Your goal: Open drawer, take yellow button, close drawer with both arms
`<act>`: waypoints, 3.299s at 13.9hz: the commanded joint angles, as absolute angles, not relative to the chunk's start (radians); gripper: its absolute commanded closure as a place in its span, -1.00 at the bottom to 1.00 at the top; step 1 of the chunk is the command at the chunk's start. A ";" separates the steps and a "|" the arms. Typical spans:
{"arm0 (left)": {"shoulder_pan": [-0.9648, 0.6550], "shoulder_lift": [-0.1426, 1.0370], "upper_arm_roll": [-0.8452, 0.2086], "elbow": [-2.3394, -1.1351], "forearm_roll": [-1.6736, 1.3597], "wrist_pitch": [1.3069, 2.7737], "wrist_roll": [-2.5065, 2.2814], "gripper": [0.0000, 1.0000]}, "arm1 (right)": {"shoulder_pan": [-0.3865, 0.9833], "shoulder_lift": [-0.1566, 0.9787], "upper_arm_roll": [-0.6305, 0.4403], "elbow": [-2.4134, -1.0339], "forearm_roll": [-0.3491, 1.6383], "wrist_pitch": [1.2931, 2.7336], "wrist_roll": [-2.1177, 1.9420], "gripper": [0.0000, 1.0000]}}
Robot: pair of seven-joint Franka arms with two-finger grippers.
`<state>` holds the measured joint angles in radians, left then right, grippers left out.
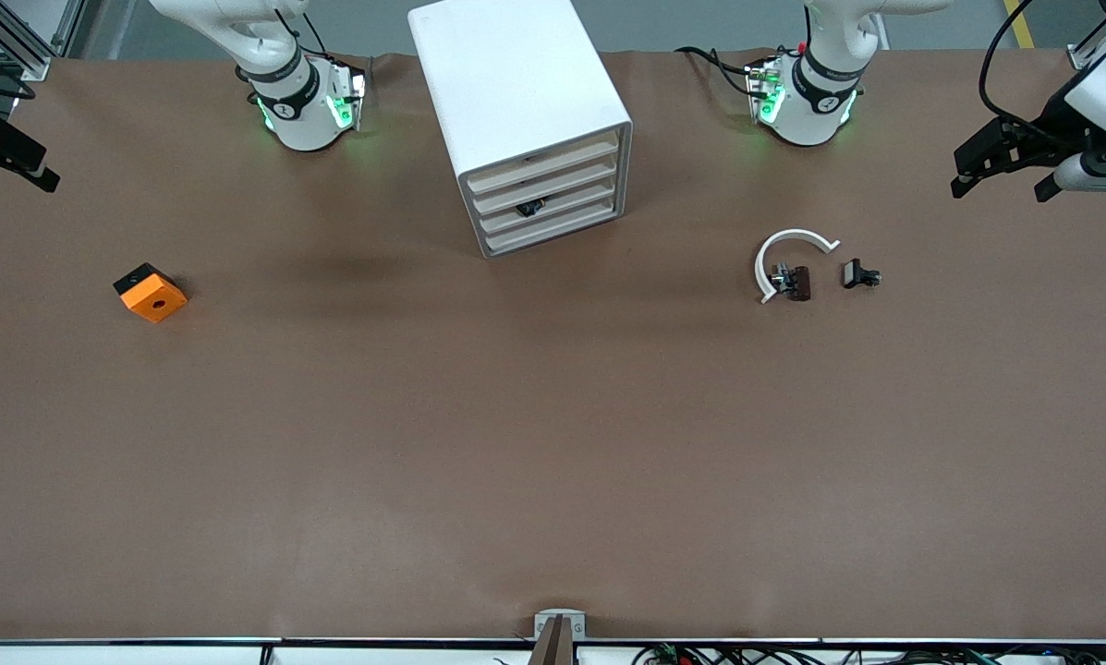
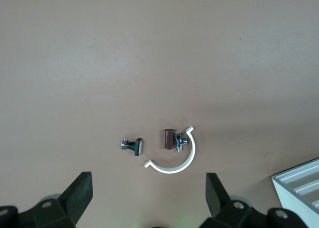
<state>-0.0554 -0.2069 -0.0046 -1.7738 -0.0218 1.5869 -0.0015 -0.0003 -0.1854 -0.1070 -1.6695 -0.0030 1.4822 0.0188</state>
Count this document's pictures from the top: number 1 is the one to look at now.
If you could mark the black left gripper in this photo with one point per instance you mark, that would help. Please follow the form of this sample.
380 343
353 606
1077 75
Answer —
1044 128

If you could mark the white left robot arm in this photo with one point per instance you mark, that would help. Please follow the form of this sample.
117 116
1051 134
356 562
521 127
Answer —
807 102

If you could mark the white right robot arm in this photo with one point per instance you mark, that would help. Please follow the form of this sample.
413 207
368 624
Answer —
298 111

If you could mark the empty cream drawer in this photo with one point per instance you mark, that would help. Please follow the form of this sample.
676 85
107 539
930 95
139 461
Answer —
562 227

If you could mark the green push button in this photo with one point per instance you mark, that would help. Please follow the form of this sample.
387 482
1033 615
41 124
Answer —
529 209

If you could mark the white drawer cabinet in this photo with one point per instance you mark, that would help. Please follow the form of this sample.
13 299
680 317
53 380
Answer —
506 74

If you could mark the small black component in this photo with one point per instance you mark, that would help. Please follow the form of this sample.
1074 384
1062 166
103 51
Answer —
856 273

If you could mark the orange cube block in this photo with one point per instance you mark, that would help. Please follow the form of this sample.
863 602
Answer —
155 300

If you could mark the small brown component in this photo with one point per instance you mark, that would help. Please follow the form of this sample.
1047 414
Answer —
797 282

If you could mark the white curved plastic part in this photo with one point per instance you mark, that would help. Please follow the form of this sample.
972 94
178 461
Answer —
779 242

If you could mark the aluminium frame profile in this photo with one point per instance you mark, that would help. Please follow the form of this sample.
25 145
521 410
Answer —
1084 57
40 65

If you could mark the grey metal bracket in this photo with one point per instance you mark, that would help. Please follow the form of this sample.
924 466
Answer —
560 617

